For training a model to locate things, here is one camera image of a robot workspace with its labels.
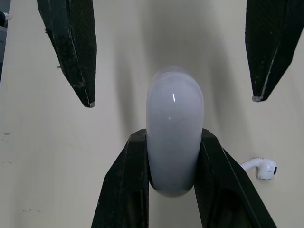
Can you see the white earbud case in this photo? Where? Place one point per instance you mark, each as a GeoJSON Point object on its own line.
{"type": "Point", "coordinates": [174, 133]}

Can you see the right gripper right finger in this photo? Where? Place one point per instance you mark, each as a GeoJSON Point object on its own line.
{"type": "Point", "coordinates": [225, 190]}

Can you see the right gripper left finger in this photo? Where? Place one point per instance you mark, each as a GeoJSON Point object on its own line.
{"type": "Point", "coordinates": [123, 183]}

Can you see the white earbud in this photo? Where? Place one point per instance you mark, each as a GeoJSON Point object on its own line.
{"type": "Point", "coordinates": [263, 169]}

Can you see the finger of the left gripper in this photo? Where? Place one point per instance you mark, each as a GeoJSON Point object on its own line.
{"type": "Point", "coordinates": [73, 47]}
{"type": "Point", "coordinates": [270, 47]}

